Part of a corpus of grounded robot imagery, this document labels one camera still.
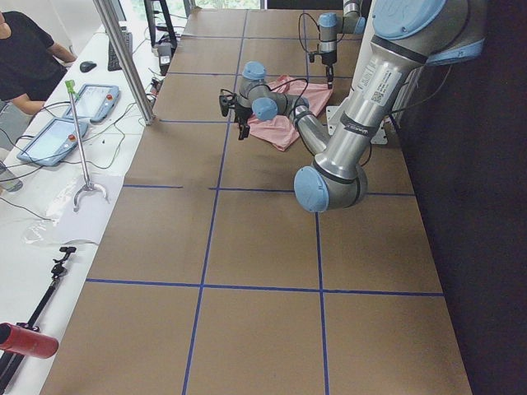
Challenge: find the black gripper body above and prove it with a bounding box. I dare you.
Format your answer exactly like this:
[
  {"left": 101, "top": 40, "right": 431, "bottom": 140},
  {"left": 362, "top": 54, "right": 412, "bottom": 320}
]
[
  {"left": 234, "top": 102, "right": 252, "bottom": 128},
  {"left": 320, "top": 51, "right": 336, "bottom": 67}
]

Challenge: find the pink snoopy t-shirt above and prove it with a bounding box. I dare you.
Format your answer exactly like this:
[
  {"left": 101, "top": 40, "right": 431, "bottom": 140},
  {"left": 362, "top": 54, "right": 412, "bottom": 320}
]
[{"left": 249, "top": 75, "right": 333, "bottom": 151}]

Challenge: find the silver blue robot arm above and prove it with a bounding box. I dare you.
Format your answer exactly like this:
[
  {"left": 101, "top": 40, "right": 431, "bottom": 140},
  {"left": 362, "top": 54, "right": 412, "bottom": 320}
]
[
  {"left": 317, "top": 0, "right": 371, "bottom": 89},
  {"left": 219, "top": 0, "right": 488, "bottom": 212}
]

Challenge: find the black box with white label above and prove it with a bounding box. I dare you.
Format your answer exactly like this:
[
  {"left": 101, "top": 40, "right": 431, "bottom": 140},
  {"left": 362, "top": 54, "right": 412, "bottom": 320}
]
[{"left": 155, "top": 42, "right": 174, "bottom": 76}]

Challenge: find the black keyboard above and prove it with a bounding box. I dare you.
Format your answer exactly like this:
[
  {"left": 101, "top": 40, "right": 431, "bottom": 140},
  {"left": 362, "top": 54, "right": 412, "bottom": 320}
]
[{"left": 106, "top": 30, "right": 134, "bottom": 72}]

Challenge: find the upper blue teach pendant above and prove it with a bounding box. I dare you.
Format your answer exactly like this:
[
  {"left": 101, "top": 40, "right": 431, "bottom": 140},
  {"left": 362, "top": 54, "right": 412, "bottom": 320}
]
[{"left": 66, "top": 80, "right": 120, "bottom": 123}]

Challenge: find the blue teach pendant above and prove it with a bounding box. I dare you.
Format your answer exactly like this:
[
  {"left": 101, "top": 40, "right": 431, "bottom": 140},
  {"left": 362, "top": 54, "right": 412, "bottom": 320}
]
[
  {"left": 16, "top": 118, "right": 77, "bottom": 166},
  {"left": 66, "top": 80, "right": 120, "bottom": 123}
]

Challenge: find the black computer mouse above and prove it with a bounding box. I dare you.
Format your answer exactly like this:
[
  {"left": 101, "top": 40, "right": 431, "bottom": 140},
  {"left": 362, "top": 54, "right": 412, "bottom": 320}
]
[{"left": 79, "top": 61, "right": 97, "bottom": 73}]

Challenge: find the lower blue teach pendant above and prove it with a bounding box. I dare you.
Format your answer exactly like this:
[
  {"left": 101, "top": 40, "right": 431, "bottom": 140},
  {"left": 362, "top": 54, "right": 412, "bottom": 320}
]
[{"left": 16, "top": 118, "right": 77, "bottom": 166}]

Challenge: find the clear plastic bag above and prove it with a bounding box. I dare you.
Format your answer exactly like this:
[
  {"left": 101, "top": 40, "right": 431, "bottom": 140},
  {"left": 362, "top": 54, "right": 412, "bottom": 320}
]
[{"left": 22, "top": 175, "right": 104, "bottom": 246}]

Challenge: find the person in black shirt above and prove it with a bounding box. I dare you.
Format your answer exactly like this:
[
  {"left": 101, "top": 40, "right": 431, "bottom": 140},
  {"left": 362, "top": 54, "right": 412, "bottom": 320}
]
[{"left": 0, "top": 10, "right": 78, "bottom": 115}]

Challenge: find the clear water bottle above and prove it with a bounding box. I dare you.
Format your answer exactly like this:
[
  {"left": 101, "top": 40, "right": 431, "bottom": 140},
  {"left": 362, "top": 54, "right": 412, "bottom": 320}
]
[{"left": 0, "top": 162, "right": 23, "bottom": 192}]

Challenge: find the red cylinder bottle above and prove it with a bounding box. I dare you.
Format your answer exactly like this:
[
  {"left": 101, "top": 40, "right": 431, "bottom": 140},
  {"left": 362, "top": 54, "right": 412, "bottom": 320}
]
[{"left": 1, "top": 323, "right": 59, "bottom": 359}]

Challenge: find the left black braided cable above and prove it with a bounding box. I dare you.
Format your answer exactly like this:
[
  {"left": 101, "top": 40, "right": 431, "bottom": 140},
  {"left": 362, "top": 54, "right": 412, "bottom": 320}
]
[{"left": 267, "top": 75, "right": 310, "bottom": 124}]

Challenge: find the black braided cable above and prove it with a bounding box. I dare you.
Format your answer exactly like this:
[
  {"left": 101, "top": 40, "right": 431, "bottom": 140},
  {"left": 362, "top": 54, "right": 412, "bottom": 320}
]
[
  {"left": 267, "top": 75, "right": 310, "bottom": 124},
  {"left": 297, "top": 12, "right": 347, "bottom": 54}
]

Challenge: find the right black braided cable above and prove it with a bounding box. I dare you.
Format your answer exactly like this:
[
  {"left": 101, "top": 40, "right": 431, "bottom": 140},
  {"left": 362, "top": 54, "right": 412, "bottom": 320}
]
[{"left": 297, "top": 12, "right": 347, "bottom": 54}]

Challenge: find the aluminium frame post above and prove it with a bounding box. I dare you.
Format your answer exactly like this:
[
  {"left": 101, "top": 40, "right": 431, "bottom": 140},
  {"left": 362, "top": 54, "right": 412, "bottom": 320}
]
[{"left": 93, "top": 0, "right": 155, "bottom": 126}]

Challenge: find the metal grabber stick green handle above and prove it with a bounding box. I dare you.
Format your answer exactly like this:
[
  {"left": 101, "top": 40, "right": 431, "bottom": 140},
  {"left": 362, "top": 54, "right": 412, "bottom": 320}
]
[{"left": 65, "top": 80, "right": 109, "bottom": 212}]

